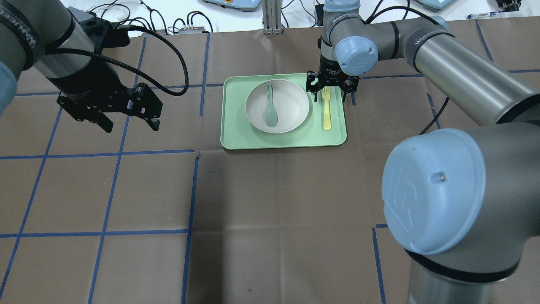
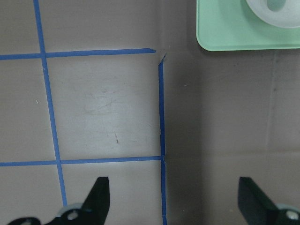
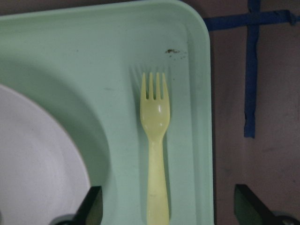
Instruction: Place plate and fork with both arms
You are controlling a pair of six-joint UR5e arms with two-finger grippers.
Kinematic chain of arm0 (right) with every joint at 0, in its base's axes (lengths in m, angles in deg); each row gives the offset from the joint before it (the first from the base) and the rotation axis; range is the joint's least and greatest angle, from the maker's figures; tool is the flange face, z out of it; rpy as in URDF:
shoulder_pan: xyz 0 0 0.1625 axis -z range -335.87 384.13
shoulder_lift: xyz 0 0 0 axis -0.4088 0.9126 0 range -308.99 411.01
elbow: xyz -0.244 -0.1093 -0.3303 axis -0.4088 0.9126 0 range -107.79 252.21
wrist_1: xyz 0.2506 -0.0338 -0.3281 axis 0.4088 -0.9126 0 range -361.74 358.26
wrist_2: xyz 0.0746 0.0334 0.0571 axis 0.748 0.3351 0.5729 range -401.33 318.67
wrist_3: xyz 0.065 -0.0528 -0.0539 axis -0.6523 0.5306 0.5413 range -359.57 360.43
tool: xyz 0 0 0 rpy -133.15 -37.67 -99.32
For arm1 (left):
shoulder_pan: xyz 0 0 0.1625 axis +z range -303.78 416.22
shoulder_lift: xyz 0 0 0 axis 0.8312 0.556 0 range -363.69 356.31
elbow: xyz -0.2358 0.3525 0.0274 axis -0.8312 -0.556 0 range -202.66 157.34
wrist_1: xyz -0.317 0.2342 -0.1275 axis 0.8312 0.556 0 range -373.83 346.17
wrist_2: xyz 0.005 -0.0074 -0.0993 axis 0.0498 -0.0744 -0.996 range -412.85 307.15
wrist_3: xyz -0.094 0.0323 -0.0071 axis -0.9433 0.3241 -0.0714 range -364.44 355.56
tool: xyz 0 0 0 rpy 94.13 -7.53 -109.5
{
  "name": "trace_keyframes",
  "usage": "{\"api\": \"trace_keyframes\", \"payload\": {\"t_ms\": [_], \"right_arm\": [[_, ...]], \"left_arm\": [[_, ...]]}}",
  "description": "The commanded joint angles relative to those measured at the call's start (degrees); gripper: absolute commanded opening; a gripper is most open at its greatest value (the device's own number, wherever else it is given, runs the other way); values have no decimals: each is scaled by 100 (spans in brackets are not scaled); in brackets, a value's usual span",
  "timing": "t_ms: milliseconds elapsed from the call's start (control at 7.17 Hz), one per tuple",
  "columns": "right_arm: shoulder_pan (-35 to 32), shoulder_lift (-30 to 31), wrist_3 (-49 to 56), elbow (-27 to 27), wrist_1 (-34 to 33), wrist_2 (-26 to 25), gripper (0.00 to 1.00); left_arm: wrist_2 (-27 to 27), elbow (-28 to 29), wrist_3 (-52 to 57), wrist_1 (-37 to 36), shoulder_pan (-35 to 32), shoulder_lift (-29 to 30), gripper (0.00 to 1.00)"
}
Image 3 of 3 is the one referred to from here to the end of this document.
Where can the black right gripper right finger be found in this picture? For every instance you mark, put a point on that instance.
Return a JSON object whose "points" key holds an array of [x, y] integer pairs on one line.
{"points": [[250, 210]]}

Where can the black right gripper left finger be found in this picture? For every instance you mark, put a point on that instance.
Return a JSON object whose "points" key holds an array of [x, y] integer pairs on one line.
{"points": [[90, 212]]}

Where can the white round plate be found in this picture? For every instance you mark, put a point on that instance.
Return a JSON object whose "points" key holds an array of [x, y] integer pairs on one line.
{"points": [[43, 179]]}

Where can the yellow plastic fork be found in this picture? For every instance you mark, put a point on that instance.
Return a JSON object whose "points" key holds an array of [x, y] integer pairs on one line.
{"points": [[155, 119]]}

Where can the light green tray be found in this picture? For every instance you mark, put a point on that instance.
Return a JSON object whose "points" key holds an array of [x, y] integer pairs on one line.
{"points": [[84, 65]]}

